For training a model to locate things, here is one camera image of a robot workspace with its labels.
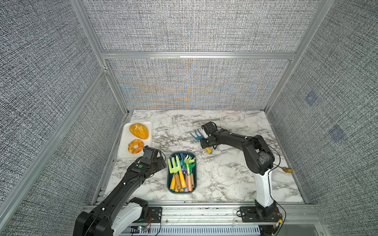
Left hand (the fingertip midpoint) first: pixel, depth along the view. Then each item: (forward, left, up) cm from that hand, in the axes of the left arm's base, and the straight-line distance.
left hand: (162, 162), depth 84 cm
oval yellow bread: (+26, +18, -3) cm, 31 cm away
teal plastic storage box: (+5, -4, -1) cm, 7 cm away
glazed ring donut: (+12, +21, -5) cm, 25 cm away
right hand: (+19, -27, -6) cm, 33 cm away
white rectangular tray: (+25, +28, -9) cm, 39 cm away
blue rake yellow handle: (-11, -6, -2) cm, 13 cm away
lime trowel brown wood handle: (-4, -7, -1) cm, 8 cm away
